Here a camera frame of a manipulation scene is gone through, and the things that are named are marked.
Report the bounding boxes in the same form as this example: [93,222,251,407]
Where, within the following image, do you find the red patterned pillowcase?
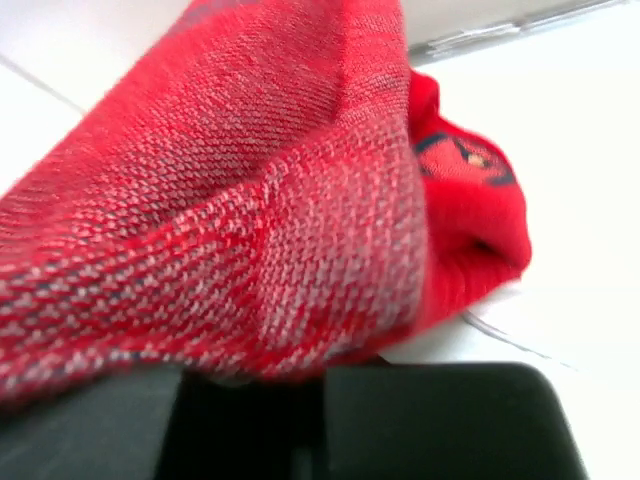
[1,1,532,405]

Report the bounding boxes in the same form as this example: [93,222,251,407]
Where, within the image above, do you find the aluminium back rail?
[402,1,629,62]

